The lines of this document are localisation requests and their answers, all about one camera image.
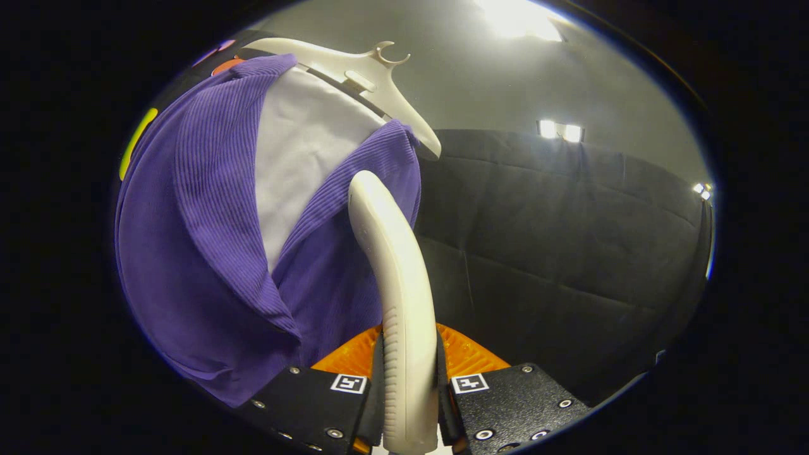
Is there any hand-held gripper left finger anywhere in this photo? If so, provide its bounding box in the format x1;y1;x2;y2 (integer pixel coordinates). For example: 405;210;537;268
237;324;386;455

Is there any large ceiling light panel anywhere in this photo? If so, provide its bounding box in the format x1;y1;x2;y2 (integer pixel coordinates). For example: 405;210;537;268
474;0;564;42

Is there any purple corduroy jacket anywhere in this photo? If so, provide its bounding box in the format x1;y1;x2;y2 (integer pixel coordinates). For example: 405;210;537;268
114;54;423;408

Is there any black backdrop cloth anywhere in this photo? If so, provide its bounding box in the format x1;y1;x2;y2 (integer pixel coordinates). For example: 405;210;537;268
119;28;715;405

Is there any double strip ceiling light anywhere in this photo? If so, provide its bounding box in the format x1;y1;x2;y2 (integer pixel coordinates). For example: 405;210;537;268
537;119;584;143

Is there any white cloth panel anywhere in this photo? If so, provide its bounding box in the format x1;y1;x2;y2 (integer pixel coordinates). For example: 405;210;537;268
255;66;387;274

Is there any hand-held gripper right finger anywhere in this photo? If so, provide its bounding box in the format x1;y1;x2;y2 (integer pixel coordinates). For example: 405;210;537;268
436;324;593;454

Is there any white garment steamer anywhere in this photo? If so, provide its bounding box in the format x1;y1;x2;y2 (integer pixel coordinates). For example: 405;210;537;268
348;169;440;455

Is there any white plastic clothes hanger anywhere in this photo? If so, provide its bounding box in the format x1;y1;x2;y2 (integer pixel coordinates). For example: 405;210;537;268
239;37;442;161

